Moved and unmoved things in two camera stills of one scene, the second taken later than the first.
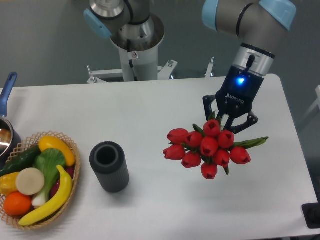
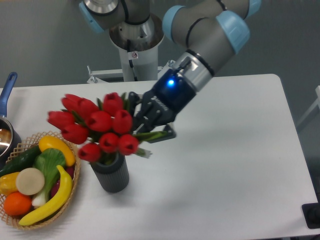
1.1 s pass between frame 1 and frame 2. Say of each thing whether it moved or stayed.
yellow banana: stayed
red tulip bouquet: moved
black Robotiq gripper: moved
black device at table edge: stayed
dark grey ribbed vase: stayed
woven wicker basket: stayed
